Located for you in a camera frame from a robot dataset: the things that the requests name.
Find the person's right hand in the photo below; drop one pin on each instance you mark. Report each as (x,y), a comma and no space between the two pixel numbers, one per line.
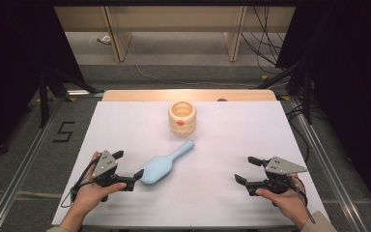
(290,203)

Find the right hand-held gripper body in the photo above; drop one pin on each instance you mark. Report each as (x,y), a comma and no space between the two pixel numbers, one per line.
(281,167)

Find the short silver bar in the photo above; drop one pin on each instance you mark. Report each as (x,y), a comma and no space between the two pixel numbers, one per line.
(78,92)

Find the black metal stand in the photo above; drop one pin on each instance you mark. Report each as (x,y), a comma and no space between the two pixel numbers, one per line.
(306,96)
(44,103)

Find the cream ribbed holder cup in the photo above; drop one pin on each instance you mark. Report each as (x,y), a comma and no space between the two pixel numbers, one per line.
(188,126)

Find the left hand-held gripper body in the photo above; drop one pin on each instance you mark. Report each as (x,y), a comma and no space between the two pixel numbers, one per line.
(105,164)

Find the aluminium floor rail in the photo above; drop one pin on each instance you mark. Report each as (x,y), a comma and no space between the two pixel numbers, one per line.
(19,177)
(331,174)

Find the person's left hand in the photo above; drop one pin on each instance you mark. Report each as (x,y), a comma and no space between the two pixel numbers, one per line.
(90,193)

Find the dark curtain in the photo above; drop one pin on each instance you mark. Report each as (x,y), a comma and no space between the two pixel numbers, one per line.
(9,64)
(354,80)

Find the beige wooden desk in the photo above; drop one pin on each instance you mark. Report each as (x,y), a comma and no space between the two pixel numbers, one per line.
(174,19)

